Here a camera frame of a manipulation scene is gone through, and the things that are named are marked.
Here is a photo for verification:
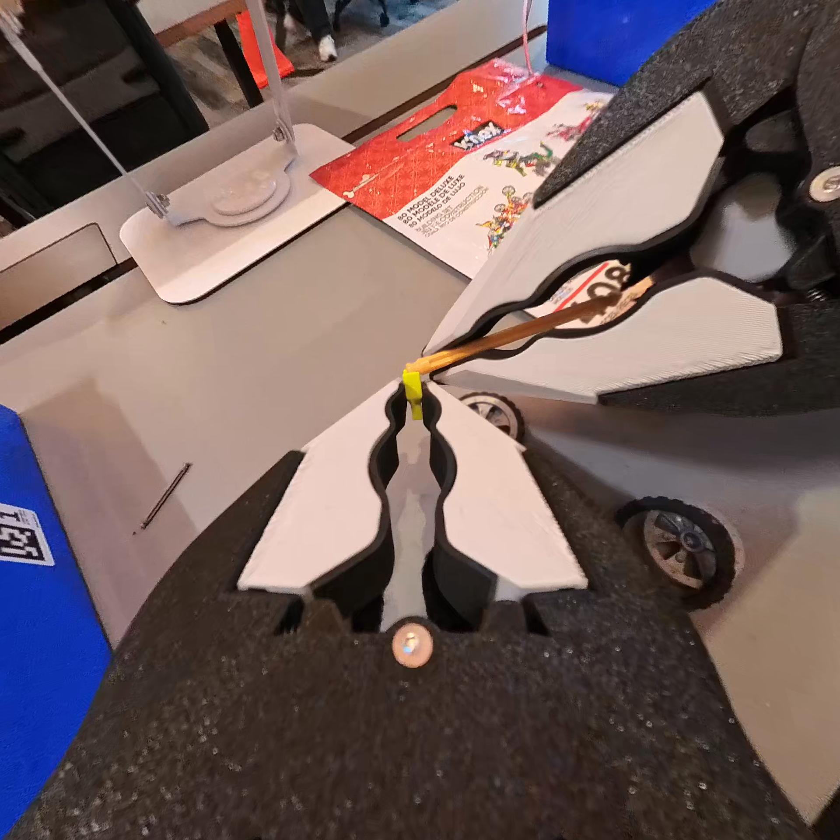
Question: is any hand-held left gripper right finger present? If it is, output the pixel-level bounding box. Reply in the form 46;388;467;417
423;382;589;601

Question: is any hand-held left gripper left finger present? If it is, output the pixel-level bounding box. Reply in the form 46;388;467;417
236;381;403;599

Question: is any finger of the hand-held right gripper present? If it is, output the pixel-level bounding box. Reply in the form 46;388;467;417
435;274;785;406
422;91;727;357

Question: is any dark grey thin rod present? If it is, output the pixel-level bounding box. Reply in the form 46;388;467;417
133;461;193;534

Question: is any orange plastic rod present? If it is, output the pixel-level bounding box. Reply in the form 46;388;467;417
406;276;657;376

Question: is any grey toy wheel black tire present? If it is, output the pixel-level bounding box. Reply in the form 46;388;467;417
458;392;527;445

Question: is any white document stand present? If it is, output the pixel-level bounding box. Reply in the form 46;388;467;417
0;0;357;307

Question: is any blue plastic bin white tag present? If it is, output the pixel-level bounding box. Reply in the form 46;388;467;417
0;403;114;818

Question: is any dark furniture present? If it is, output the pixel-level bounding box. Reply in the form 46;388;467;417
0;0;211;227

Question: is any wooden table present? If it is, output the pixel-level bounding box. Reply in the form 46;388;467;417
154;0;266;109

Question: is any toy wheel with white ring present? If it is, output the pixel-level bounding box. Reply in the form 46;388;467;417
616;497;746;608

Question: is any pink cord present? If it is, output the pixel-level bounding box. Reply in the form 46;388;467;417
520;0;547;89

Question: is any grey desk cable cover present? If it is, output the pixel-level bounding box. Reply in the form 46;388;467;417
0;222;120;332

